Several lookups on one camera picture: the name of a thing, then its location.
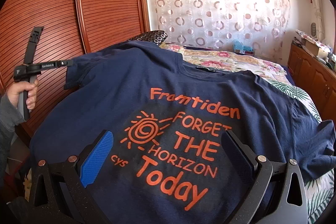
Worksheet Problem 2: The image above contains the grey left sleeve forearm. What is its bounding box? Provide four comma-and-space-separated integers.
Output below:
0, 95, 25, 184

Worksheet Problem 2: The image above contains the navy printed t-shirt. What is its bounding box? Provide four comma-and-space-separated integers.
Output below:
31, 42, 335, 223

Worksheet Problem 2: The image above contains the cardboard box on cabinet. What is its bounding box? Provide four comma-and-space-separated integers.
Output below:
301, 38, 330, 59

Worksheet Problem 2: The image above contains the light blue box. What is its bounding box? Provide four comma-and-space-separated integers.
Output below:
232, 40, 255, 56

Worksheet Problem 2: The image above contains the brown wooden side cabinet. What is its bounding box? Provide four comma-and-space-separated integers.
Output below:
288, 44, 336, 121

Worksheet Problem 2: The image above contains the person's left hand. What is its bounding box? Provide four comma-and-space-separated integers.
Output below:
6, 79, 38, 110

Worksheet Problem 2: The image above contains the white circle-pattern curtain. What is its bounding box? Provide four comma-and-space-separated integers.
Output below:
147, 0, 290, 62

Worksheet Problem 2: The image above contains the floral and fern bedspread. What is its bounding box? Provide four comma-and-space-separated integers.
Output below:
161, 44, 334, 223

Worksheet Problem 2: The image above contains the brown slatted wooden wardrobe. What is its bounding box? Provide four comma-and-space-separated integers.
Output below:
0, 0, 151, 146

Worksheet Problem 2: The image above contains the small round desk fan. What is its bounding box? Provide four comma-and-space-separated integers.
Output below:
310, 22, 317, 38

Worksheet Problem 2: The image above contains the dark patterned folded blanket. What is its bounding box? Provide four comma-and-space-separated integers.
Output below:
128, 30, 168, 46

